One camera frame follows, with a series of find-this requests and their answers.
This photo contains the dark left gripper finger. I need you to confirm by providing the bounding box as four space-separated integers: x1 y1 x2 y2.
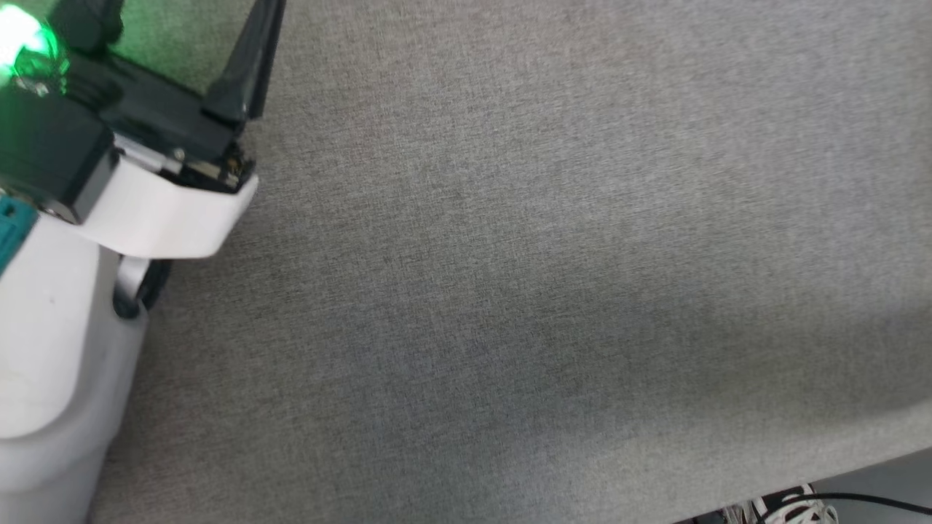
202 0 287 124

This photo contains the white cord bundle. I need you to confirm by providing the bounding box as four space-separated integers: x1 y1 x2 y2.
724 485 840 524

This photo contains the black floor cable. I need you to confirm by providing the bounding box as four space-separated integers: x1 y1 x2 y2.
750 492 932 524

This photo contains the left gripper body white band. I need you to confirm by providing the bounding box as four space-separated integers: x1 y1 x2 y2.
0 4 260 319

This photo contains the black cable with teal plug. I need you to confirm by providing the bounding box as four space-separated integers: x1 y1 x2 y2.
0 192 39 276

